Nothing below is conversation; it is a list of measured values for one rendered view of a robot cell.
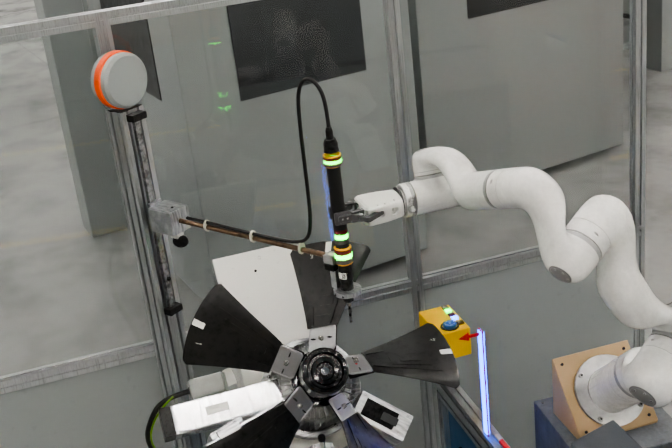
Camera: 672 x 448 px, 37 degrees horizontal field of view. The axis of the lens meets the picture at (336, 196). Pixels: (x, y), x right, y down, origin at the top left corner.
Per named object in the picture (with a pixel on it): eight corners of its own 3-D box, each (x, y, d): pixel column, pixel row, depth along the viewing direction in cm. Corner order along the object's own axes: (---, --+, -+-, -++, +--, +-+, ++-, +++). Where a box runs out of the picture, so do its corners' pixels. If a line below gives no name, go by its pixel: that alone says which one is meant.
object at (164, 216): (148, 232, 287) (143, 205, 284) (166, 223, 292) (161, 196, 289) (174, 239, 281) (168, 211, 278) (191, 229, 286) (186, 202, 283)
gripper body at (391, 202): (411, 222, 244) (368, 232, 242) (396, 207, 254) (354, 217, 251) (409, 193, 242) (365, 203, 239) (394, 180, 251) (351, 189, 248)
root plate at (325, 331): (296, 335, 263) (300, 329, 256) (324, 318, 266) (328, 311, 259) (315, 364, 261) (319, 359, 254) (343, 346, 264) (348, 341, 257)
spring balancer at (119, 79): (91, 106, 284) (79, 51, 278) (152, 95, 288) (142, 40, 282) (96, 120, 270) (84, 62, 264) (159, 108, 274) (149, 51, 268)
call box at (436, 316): (420, 341, 308) (417, 311, 304) (450, 333, 311) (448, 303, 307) (441, 366, 294) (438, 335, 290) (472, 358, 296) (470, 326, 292)
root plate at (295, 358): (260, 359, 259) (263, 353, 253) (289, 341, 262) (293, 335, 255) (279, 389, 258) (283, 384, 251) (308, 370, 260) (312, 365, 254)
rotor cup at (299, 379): (279, 370, 261) (285, 361, 249) (325, 341, 266) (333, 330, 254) (310, 418, 258) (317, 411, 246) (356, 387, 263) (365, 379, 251)
